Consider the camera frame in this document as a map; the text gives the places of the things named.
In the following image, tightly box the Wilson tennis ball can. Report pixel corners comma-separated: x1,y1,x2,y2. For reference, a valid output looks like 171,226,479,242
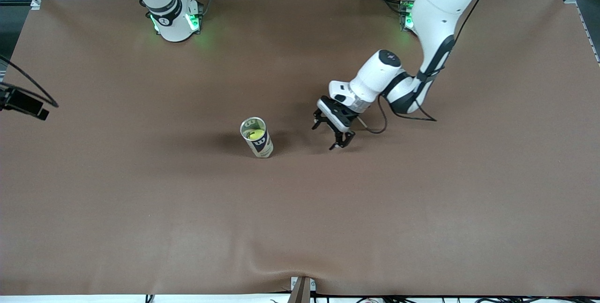
240,116,274,159

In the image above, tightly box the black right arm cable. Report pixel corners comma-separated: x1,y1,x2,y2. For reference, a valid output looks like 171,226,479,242
0,53,60,108

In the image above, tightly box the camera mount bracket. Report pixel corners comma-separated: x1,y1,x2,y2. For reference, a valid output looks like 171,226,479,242
287,276,317,303

